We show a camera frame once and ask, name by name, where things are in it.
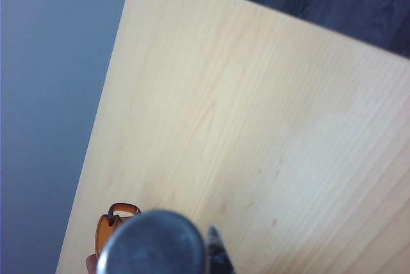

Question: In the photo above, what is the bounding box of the amber glass beaker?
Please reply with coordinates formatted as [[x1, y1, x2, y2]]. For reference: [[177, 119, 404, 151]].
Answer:
[[85, 202, 142, 274]]

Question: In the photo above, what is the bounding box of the stainless steel ice scoop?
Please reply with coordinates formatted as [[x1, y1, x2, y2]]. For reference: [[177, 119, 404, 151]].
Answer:
[[95, 209, 206, 274]]

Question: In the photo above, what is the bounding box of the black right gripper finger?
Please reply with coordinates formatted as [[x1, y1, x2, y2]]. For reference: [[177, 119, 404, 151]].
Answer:
[[206, 224, 238, 274]]

